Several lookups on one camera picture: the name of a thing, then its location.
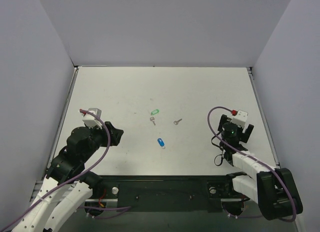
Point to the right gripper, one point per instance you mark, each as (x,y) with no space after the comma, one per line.
(249,132)

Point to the removed silver key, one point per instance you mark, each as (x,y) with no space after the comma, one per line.
(176,122)

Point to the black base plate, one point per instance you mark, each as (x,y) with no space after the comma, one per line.
(167,194)

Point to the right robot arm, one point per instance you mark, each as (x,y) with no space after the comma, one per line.
(272,189)

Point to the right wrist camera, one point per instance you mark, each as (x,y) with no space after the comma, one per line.
(239,118)

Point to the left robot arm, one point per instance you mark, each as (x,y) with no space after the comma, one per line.
(67,183)

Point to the silver key on table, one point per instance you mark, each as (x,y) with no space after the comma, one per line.
(152,119)

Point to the green key tag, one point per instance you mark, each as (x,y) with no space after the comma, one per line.
(154,112)

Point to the blue key tag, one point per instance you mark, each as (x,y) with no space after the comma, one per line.
(160,142)

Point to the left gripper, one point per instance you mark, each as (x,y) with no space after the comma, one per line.
(110,134)

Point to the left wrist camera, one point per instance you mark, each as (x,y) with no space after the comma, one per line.
(90,120)

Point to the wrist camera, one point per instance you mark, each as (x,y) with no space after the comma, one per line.
(90,120)
(239,118)

